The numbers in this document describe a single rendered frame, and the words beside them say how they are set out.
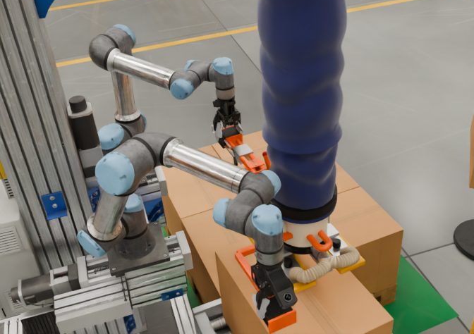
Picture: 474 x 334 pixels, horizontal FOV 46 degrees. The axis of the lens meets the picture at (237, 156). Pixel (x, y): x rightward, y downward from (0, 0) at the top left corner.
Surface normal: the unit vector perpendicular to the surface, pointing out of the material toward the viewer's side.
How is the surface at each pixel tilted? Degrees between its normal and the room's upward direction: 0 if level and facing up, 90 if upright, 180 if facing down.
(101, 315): 90
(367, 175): 0
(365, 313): 0
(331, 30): 87
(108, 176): 84
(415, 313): 0
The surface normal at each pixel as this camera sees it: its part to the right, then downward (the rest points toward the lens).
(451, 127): -0.07, -0.82
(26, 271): 0.29, 0.53
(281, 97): -0.51, 0.69
